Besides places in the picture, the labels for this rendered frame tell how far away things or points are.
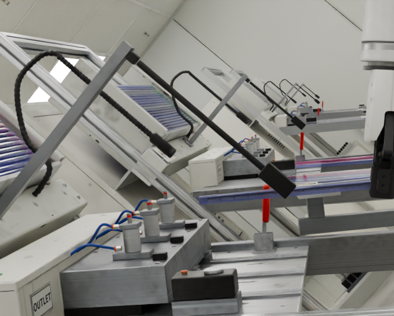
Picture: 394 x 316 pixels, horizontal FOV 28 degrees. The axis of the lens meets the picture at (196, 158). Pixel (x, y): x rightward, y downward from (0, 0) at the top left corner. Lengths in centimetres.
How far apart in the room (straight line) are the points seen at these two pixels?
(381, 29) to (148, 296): 45
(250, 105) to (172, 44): 340
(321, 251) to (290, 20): 749
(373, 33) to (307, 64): 764
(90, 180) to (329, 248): 101
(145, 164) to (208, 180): 27
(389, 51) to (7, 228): 56
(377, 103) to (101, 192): 124
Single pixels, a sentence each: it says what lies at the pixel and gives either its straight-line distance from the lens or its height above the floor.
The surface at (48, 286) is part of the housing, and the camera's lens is 96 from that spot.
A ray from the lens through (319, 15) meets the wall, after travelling 872.
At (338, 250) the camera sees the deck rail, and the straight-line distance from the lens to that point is 130.
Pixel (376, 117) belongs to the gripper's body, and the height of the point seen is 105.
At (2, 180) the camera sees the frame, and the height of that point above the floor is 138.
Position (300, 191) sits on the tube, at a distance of 109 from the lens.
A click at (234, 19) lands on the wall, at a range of 878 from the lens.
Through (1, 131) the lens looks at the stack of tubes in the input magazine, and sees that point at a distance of 133.
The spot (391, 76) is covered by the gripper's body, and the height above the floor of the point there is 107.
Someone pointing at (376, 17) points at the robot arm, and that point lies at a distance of 105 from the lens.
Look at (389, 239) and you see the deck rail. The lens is 130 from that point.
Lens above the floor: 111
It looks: 4 degrees up
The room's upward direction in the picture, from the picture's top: 50 degrees counter-clockwise
